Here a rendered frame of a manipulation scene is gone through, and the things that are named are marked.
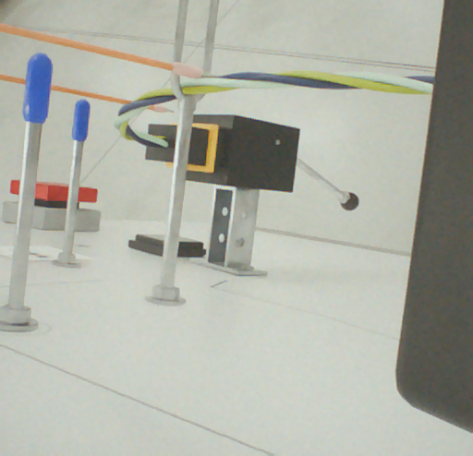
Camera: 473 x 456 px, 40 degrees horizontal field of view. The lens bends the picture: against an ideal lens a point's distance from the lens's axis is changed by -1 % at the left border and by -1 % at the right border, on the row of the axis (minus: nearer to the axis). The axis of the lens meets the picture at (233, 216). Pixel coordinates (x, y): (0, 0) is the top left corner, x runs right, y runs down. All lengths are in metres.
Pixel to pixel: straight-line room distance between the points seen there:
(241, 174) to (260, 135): 0.03
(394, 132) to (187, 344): 1.86
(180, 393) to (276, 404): 0.02
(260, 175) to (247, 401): 0.23
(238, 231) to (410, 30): 2.06
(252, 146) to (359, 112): 1.80
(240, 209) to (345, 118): 1.79
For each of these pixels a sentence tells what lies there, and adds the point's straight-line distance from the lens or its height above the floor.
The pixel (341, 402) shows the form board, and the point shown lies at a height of 1.24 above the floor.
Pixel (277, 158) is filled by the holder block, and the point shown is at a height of 1.14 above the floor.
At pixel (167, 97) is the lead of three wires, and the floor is 1.25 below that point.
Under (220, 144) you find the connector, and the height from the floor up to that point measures 1.18.
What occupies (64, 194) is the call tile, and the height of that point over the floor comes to 1.12.
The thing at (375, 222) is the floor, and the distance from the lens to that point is 1.84.
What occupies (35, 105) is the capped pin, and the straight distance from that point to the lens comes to 0.21.
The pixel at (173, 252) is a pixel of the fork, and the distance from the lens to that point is 0.27.
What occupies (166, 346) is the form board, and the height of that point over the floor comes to 1.24.
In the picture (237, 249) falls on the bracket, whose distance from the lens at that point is 0.39.
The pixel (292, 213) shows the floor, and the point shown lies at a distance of 1.96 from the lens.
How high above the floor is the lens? 1.40
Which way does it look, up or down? 43 degrees down
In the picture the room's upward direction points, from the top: 35 degrees counter-clockwise
